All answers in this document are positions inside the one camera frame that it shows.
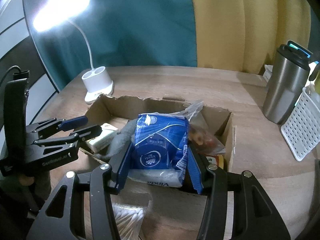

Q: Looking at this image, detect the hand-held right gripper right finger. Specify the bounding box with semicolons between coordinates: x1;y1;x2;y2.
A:
186;142;292;240

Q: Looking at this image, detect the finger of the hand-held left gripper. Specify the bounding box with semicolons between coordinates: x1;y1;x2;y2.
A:
32;124;103;148
25;116;88;140

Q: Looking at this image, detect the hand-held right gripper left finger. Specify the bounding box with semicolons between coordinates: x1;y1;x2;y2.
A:
26;144;133;240

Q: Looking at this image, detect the cartoon print tissue pack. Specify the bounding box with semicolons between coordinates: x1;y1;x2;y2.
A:
86;122;119;154

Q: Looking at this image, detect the red and gold can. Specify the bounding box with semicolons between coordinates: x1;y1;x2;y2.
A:
205;154;225;169

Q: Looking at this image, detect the grey sock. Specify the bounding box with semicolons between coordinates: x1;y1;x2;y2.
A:
101;119;138;159

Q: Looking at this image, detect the cardboard box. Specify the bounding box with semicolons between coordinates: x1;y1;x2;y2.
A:
79;95;235;178

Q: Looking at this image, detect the clear snack bag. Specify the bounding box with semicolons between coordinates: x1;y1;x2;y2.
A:
175;100;225;154

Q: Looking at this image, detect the blue tissue pack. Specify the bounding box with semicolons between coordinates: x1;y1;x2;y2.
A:
127;112;189;188

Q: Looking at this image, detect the person's left hand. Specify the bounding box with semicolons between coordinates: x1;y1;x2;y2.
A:
18;174;35;186

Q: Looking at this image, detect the white desk lamp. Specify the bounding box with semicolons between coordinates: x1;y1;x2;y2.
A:
32;0;114;105

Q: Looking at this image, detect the bag of cotton swabs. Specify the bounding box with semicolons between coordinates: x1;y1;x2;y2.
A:
111;200;150;240

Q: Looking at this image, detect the teal curtain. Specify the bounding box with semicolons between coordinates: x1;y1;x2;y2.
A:
22;0;198;93

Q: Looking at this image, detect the white perforated basket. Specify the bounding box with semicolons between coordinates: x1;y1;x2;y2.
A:
281;87;320;162

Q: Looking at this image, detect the small white box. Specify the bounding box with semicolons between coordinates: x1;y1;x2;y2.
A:
262;64;274;83

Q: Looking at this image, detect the stainless steel tumbler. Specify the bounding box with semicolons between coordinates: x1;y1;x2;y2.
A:
262;41;313;125

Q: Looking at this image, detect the yellow curtain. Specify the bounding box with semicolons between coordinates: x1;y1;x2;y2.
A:
186;0;312;74

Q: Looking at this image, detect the black cable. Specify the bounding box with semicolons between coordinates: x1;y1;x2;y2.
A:
0;66;30;88

